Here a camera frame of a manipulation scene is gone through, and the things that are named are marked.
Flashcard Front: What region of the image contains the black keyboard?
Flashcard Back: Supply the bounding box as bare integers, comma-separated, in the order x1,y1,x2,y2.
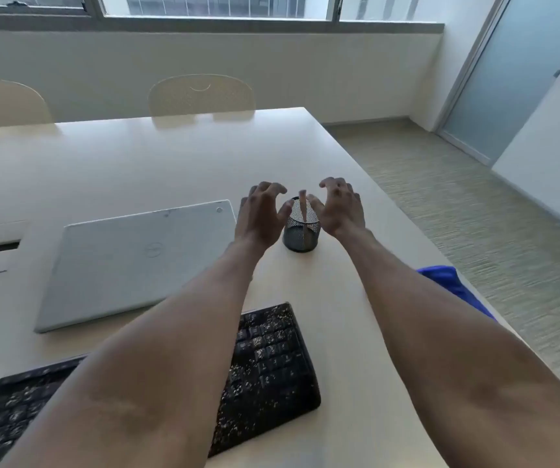
0,302,322,468

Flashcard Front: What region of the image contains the silver laptop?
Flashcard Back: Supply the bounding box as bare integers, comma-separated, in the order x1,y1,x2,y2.
34,199,238,335

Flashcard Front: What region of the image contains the cream perforated chair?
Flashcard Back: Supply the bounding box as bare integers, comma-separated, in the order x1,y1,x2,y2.
147,74,257,128
0,78,57,130

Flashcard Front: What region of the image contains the blue microfibre cloth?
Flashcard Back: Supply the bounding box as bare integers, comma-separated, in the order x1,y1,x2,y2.
416,265,498,321

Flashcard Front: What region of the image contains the person's right hand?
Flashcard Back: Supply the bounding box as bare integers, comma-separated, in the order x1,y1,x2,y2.
307,177,366,238

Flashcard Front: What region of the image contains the black mesh pen holder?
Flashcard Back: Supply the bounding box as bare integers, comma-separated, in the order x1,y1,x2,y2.
282,196,322,253

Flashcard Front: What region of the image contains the person's left hand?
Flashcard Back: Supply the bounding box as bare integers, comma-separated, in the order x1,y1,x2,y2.
235,181,294,249

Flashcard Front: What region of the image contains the frosted glass door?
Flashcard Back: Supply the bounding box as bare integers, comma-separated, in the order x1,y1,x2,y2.
435,0,560,166

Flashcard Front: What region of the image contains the person's left forearm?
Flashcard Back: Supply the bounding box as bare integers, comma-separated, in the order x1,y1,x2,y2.
0,236,286,468

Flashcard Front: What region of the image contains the person's right forearm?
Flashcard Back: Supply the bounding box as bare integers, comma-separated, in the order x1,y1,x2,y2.
331,227,560,468

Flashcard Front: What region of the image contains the grey window frame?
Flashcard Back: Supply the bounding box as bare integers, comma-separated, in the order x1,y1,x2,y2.
0,0,446,33

